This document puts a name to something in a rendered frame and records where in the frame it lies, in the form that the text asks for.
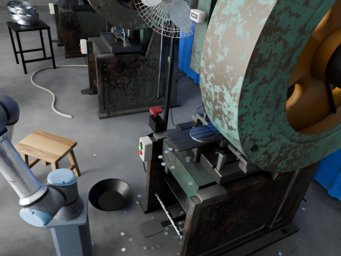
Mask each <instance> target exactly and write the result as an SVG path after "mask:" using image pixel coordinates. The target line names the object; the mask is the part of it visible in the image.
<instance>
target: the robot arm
mask: <svg viewBox="0 0 341 256"><path fill-rule="evenodd" d="M19 115H20V109H19V106H18V104H17V102H16V101H15V100H14V99H13V98H11V97H10V96H8V95H6V94H2V93H0V172H1V173H2V174H3V176H4V177H5V178H6V179H7V181H8V182H9V183H10V185H11V186H12V188H13V189H14V190H15V192H16V193H17V194H18V195H19V197H20V200H19V204H20V205H21V206H22V208H23V209H21V211H20V216H21V217H22V218H23V219H24V220H25V221H26V222H28V223H29V224H31V225H34V226H37V227H44V226H46V225H47V224H48V223H49V222H50V221H51V220H52V219H53V218H54V219H56V220H58V221H70V220H73V219H75V218H77V217H78V216H79V215H80V214H81V213H82V211H83V209H84V203H83V200H82V198H81V197H80V195H79V194H78V187H77V178H76V175H75V173H74V172H73V171H72V170H69V169H57V170H54V171H52V172H51V173H50V174H49V175H48V178H47V180H48V183H47V184H46V185H45V184H40V183H39V181H38V180H37V179H36V177H35V175H34V174H33V173H32V171H31V170H30V168H29V167H28V166H27V164H26V163H25V161H24V160H23V158H22V157H21V156H20V154H19V153H18V151H17V150H16V149H15V147H14V146H13V144H12V143H11V142H12V137H13V131H14V126H15V124H16V123H17V122H18V120H19Z"/></svg>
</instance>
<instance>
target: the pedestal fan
mask: <svg viewBox="0 0 341 256"><path fill-rule="evenodd" d="M133 1H134V0H133ZM141 1H142V2H143V6H144V7H145V5H146V6H148V7H150V9H151V10H152V8H151V7H153V6H157V5H158V7H160V6H161V5H159V4H160V3H161V2H162V1H163V3H164V4H165V3H166V5H167V4H168V5H169V8H168V9H169V13H168V10H167V12H166V11H165V10H163V9H164V8H163V9H162V7H163V6H164V4H163V3H161V4H163V6H161V7H160V9H162V10H163V11H164V14H165V12H166V14H167V13H168V14H170V19H171V21H172V22H173V23H172V25H173V26H172V27H170V33H171V32H172V36H171V44H170V55H168V70H167V82H166V93H165V104H164V116H163V120H164V122H165V126H164V130H165V131H166V130H167V124H168V114H169V104H170V107H171V116H172V83H173V70H174V62H175V41H176V38H183V37H182V31H183V32H184V33H185V34H186V33H189V32H193V31H192V26H193V25H194V26H195V23H193V20H192V19H190V14H191V9H192V7H191V6H190V4H191V0H189V1H190V3H189V5H188V3H187V2H186V1H185V0H141ZM187 1H188V0H187ZM134 4H135V2H134ZM137 4H139V6H140V3H139V1H138V3H137ZM166 5H165V6H166ZM168 5H167V6H168ZM135 6H136V4H135ZM165 6H164V7H165ZM148 7H147V8H148ZM158 7H157V8H158ZM136 8H137V7H136ZM140 8H141V6H140ZM147 8H146V7H145V9H146V10H147ZM157 8H156V9H157ZM166 8H167V7H166ZM145 9H144V10H145ZM141 10H142V9H141ZM162 10H161V11H162ZM137 11H138V9H137ZM152 11H153V10H152ZM155 11H156V10H155ZM138 12H139V11H138ZM141 12H143V10H142V11H141ZM147 12H148V11H147ZM153 12H154V11H153ZM143 13H144V12H143ZM148 13H149V12H148ZM154 13H155V12H154ZM139 14H140V12H139ZM155 14H156V13H155ZM144 15H145V14H144ZM144 15H143V16H144ZM149 15H150V14H149ZM156 15H157V14H156ZM145 16H146V15H145ZM150 16H151V15H150ZM157 16H158V17H160V16H159V15H157ZM141 17H142V16H141ZM151 17H152V16H151ZM154 17H155V16H154ZM158 17H157V18H158ZM160 18H162V17H160ZM160 18H159V19H160ZM142 19H143V17H142ZM146 19H148V18H147V17H146ZM146 19H145V20H146ZM152 19H153V20H155V19H154V18H153V17H152ZM162 19H163V20H164V18H162ZM170 19H169V18H168V19H165V20H166V23H167V20H170ZM143 20H144V19H143ZM145 20H144V21H145ZM148 20H149V19H148ZM156 20H157V19H156ZM156 20H155V22H157V21H156ZM149 21H150V20H149ZM145 22H146V21H145ZM150 22H151V21H150ZM159 22H160V20H159ZM159 22H157V23H158V25H159V24H160V23H159ZM146 23H147V22H146ZM151 23H152V22H151ZM192 23H193V24H192ZM147 24H148V23H147ZM152 24H153V25H155V24H154V23H152ZM148 25H149V24H148ZM160 25H161V26H163V25H162V22H161V24H160ZM149 26H150V25H149ZM155 26H156V25H155ZM150 27H151V26H150ZM156 27H158V26H156ZM164 27H166V26H164ZM177 27H179V28H180V30H181V29H182V30H181V37H176V36H177V35H176V32H178V33H179V31H177V30H179V29H177ZM154 28H155V27H154ZM158 28H159V27H158ZM166 28H167V30H165V29H162V30H164V32H165V31H166V32H169V31H168V28H169V27H166ZM152 29H153V28H152ZM159 29H161V28H159ZM171 29H172V31H171ZM154 30H155V29H154ZM155 31H156V30H155ZM156 32H158V31H156ZM158 33H159V32H158ZM160 34H161V33H160ZM192 34H194V33H192ZM192 34H191V35H192ZM162 35H163V34H162ZM188 35H189V34H188ZM164 36H166V34H165V35H164ZM189 36H190V35H189ZM167 37H170V35H169V36H167ZM184 37H187V36H184ZM170 98H171V101H170ZM172 122H173V118H172ZM173 125H174V123H173ZM174 126H176V125H174ZM153 133H154V132H153ZM153 133H150V134H149V135H147V136H148V137H153Z"/></svg>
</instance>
